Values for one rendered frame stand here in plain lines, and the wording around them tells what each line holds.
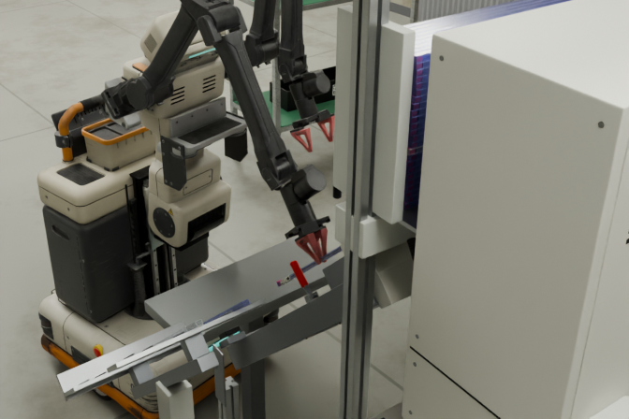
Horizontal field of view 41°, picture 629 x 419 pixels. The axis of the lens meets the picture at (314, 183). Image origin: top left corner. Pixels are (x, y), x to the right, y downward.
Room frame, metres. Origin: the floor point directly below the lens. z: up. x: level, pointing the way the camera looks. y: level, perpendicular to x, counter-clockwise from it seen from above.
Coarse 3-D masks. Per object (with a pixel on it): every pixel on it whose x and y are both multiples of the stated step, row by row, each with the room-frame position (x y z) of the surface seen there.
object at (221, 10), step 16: (192, 0) 1.91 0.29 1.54; (208, 0) 1.93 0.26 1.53; (224, 0) 1.94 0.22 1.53; (192, 16) 1.91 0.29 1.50; (224, 16) 1.88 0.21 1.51; (176, 32) 1.97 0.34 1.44; (192, 32) 1.96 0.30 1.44; (160, 48) 2.01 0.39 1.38; (176, 48) 1.98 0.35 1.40; (160, 64) 2.02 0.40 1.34; (176, 64) 2.02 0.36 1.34; (144, 80) 2.04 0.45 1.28; (160, 80) 2.03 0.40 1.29; (128, 96) 2.07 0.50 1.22; (144, 96) 2.03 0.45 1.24
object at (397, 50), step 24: (384, 24) 1.20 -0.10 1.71; (336, 48) 1.28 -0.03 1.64; (384, 48) 1.19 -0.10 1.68; (408, 48) 1.16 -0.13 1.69; (336, 72) 1.28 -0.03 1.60; (384, 72) 1.19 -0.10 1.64; (408, 72) 1.16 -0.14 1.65; (336, 96) 1.28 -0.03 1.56; (384, 96) 1.18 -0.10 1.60; (408, 96) 1.16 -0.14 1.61; (336, 120) 1.28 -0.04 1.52; (384, 120) 1.18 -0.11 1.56; (408, 120) 1.17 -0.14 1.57; (336, 144) 1.28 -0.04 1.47; (384, 144) 1.18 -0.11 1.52; (336, 168) 1.28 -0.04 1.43; (384, 168) 1.18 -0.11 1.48; (384, 192) 1.17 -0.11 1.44; (384, 216) 1.17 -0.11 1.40; (408, 216) 1.18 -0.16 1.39; (216, 384) 1.61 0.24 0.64
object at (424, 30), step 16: (528, 0) 1.51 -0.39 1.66; (544, 0) 1.51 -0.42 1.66; (560, 0) 1.51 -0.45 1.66; (448, 16) 1.41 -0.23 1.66; (464, 16) 1.41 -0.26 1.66; (480, 16) 1.41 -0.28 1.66; (496, 16) 1.41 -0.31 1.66; (416, 32) 1.32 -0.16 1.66; (432, 32) 1.32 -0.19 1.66; (416, 48) 1.24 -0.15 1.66; (416, 64) 1.20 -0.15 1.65; (416, 80) 1.21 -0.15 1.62; (416, 96) 1.21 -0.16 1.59; (416, 112) 1.21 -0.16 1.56; (416, 128) 1.21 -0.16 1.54; (416, 144) 1.21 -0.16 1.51; (416, 160) 1.21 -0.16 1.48; (416, 176) 1.21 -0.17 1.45; (416, 192) 1.22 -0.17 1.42
